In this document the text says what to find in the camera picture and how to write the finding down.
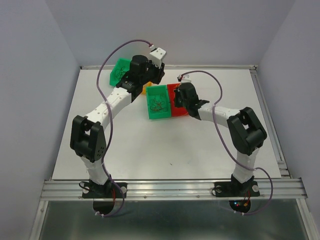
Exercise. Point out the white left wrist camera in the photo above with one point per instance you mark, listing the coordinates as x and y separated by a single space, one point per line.
156 55

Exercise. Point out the green plastic bin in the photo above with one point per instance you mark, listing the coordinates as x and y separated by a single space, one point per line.
121 67
158 102

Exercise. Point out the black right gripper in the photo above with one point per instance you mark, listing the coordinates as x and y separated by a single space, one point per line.
177 92

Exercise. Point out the aluminium front rail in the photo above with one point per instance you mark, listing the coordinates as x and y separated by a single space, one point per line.
168 190

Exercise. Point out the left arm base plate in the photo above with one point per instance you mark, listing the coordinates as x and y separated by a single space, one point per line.
110 191

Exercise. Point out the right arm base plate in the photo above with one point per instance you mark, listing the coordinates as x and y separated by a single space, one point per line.
231 189

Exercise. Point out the yellow plastic bin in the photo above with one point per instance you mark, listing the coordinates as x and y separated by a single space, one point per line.
144 89

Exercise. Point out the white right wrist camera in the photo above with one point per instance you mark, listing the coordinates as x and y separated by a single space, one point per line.
184 78

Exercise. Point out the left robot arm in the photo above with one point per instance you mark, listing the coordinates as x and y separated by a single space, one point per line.
88 132

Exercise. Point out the red plastic bin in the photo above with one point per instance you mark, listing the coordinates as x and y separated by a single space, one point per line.
175 111

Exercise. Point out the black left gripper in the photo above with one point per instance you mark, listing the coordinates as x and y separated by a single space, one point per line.
160 72

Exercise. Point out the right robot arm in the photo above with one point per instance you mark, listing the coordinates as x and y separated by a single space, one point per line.
245 129

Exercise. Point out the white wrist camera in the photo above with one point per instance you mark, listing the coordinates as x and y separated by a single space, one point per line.
156 55
184 78

